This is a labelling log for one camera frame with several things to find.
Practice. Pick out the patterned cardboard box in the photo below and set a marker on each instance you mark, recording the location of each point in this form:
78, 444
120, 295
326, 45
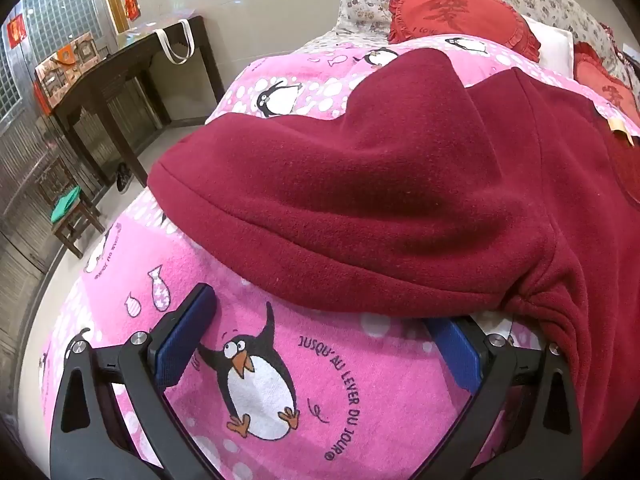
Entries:
70, 67

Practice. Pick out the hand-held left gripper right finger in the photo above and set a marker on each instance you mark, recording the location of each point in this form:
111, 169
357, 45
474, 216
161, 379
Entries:
457, 355

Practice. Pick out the white tote bag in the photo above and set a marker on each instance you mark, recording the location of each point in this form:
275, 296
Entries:
159, 40

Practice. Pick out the dark red fleece garment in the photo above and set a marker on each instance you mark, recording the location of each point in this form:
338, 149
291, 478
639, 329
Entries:
375, 185

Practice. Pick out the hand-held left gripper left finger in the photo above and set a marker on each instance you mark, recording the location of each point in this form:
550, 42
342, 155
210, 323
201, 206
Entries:
182, 335

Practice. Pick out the pink penguin printed blanket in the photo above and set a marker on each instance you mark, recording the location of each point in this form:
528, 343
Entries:
320, 385

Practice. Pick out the red paper decoration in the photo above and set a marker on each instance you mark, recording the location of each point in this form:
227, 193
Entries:
42, 99
132, 4
16, 32

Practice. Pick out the pair of shoes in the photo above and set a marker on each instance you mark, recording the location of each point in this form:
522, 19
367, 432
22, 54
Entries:
124, 179

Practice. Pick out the red heart-shaped frilled cushion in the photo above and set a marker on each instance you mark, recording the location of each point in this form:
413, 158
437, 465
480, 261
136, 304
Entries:
460, 15
605, 85

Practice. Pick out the dark wooden table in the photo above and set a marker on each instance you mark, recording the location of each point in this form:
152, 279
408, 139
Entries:
100, 67

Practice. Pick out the green seat cushion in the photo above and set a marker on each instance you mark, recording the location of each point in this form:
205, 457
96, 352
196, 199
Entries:
66, 206

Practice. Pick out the metal lattice door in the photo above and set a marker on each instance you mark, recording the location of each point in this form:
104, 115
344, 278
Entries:
65, 5

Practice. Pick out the wooden chair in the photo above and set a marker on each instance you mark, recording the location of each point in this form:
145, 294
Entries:
75, 232

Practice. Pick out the white pillow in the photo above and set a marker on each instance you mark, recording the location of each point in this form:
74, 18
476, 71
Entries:
552, 45

